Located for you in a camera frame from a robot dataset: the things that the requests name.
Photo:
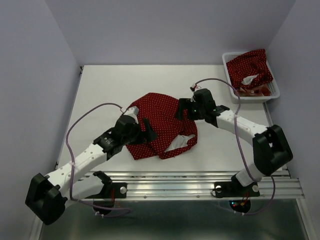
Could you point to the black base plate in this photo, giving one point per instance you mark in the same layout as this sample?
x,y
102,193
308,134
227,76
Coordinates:
x,y
115,190
230,189

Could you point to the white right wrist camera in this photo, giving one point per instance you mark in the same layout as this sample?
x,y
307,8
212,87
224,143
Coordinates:
x,y
195,87

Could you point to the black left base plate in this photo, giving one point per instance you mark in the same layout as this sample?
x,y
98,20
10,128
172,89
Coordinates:
x,y
115,190

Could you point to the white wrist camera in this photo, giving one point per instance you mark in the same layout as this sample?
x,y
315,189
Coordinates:
x,y
132,112
195,87

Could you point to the white plastic basket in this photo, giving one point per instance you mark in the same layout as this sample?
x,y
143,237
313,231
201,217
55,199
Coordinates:
x,y
250,100

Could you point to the aluminium mounting rail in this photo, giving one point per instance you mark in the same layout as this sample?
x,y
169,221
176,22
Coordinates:
x,y
197,185

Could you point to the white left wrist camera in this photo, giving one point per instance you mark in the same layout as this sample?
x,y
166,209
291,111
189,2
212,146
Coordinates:
x,y
132,112

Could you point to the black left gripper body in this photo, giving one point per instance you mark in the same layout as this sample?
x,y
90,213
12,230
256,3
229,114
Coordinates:
x,y
135,137

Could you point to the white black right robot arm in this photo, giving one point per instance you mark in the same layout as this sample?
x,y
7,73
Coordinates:
x,y
271,149

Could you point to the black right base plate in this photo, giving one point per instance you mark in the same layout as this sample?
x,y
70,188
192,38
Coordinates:
x,y
230,189

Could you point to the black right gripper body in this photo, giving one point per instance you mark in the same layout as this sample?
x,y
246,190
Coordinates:
x,y
196,112

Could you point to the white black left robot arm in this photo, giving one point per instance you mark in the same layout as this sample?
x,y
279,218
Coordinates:
x,y
48,194

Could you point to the red polka dot skirt in basket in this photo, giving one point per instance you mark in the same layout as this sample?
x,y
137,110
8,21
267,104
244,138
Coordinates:
x,y
249,70

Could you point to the red polka dot skirt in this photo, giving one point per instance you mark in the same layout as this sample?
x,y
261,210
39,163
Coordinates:
x,y
249,70
174,136

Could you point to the red plaid skirt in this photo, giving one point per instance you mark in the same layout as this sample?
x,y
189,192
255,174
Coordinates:
x,y
258,91

